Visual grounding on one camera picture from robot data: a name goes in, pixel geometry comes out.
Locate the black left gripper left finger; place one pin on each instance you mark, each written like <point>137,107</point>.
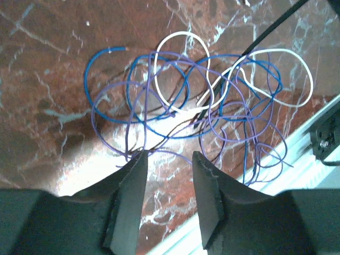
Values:
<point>103,218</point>

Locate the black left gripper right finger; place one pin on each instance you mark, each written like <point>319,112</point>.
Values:
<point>235,219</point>

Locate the black right mount plate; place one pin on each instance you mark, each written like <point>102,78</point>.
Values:
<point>325,138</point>

